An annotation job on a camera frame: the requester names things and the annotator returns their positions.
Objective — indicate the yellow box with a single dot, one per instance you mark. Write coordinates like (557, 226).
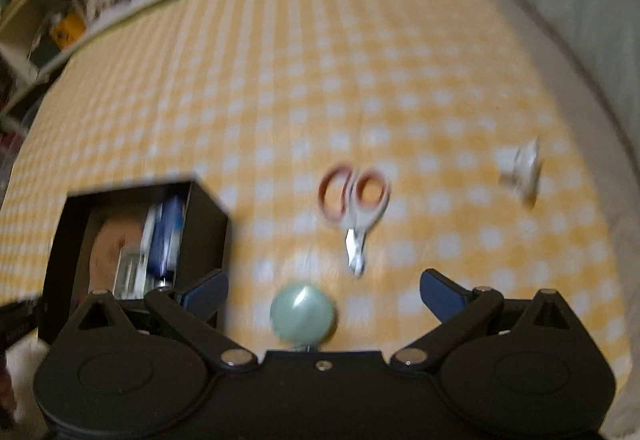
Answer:
(67, 29)

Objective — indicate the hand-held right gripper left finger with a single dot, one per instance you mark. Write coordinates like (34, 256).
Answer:
(206, 292)

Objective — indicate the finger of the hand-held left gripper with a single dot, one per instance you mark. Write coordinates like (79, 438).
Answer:
(17, 322)

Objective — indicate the black storage box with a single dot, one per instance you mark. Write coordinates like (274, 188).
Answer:
(205, 225)

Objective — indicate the yellow checkered blanket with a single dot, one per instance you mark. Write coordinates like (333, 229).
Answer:
(320, 85)

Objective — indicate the mint green round compact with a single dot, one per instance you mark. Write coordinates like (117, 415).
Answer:
(302, 315)

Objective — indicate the white green plastic tool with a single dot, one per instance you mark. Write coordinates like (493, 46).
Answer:
(132, 270)

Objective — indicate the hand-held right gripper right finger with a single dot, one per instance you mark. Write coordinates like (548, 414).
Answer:
(441, 294)

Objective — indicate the round brown wooden coaster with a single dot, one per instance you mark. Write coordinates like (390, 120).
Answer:
(107, 250)

